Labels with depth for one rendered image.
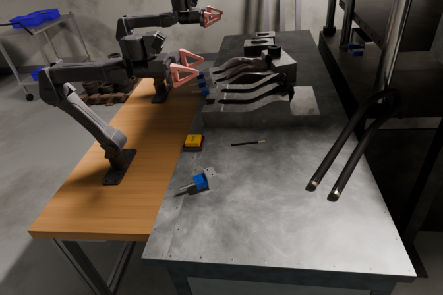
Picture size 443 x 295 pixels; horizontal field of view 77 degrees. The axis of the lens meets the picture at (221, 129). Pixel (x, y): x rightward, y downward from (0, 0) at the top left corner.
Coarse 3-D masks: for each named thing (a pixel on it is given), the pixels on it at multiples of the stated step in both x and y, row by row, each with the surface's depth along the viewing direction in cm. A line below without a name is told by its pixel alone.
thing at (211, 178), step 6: (210, 168) 97; (198, 174) 97; (204, 174) 96; (210, 174) 94; (216, 174) 94; (198, 180) 94; (204, 180) 94; (210, 180) 94; (216, 180) 95; (186, 186) 94; (198, 186) 94; (204, 186) 95; (210, 186) 95; (216, 186) 96
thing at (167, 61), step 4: (168, 56) 83; (168, 60) 82; (164, 64) 79; (168, 64) 80; (148, 68) 82; (164, 68) 79; (168, 68) 80; (152, 72) 83; (156, 72) 83; (160, 72) 83; (164, 72) 80; (168, 72) 82; (152, 76) 84; (156, 76) 84; (160, 76) 84; (164, 76) 84; (168, 80) 81
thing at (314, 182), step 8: (360, 112) 105; (352, 120) 103; (344, 128) 102; (352, 128) 101; (344, 136) 99; (336, 144) 98; (328, 152) 97; (336, 152) 96; (328, 160) 94; (320, 168) 93; (328, 168) 93; (312, 176) 92; (320, 176) 91; (312, 184) 90
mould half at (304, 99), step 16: (208, 96) 133; (224, 96) 131; (240, 96) 130; (256, 96) 126; (272, 96) 118; (288, 96) 116; (304, 96) 129; (208, 112) 122; (224, 112) 121; (240, 112) 120; (256, 112) 118; (272, 112) 118; (288, 112) 117; (304, 112) 118
